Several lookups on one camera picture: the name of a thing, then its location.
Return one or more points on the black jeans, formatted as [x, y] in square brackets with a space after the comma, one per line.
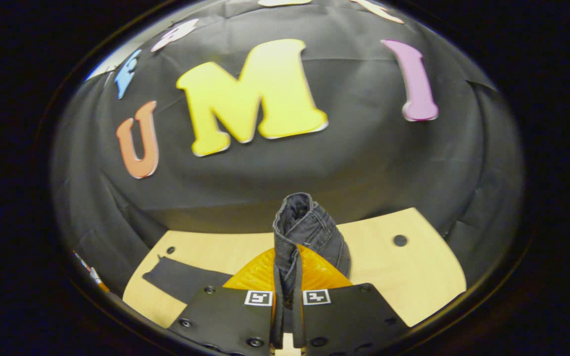
[309, 227]

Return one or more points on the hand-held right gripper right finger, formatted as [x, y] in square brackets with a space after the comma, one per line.
[349, 316]

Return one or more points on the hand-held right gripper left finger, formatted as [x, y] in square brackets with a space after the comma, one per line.
[225, 316]

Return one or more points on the black table grommet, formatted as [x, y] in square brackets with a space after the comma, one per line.
[400, 241]

